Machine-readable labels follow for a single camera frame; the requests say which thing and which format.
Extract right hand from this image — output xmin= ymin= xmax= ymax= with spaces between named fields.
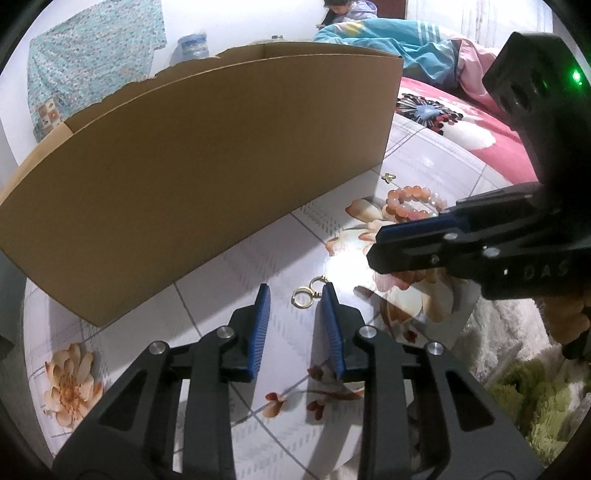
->
xmin=541 ymin=291 xmax=590 ymax=345

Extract brown cardboard box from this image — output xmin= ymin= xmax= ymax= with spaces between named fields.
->
xmin=1 ymin=42 xmax=403 ymax=326

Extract pink quilt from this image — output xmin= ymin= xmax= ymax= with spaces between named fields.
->
xmin=455 ymin=38 xmax=502 ymax=114

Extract blue water dispenser bottle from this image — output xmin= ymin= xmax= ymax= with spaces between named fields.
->
xmin=170 ymin=31 xmax=209 ymax=65

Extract blue patterned quilt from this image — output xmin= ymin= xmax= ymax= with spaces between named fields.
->
xmin=314 ymin=18 xmax=459 ymax=90

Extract gold hoop earrings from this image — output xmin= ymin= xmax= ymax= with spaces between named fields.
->
xmin=290 ymin=275 xmax=329 ymax=310

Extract pink floral bed blanket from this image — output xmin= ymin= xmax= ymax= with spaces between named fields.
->
xmin=396 ymin=77 xmax=537 ymax=184

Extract pink bead bracelet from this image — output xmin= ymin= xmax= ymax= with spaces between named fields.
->
xmin=382 ymin=185 xmax=449 ymax=223

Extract teal floral hanging cloth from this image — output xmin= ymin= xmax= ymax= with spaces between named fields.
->
xmin=27 ymin=1 xmax=166 ymax=141

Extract green fluffy sleeve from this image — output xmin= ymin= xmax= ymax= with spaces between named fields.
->
xmin=487 ymin=359 xmax=575 ymax=467

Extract seated person in background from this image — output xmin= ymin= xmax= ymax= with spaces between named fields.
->
xmin=324 ymin=0 xmax=378 ymax=25

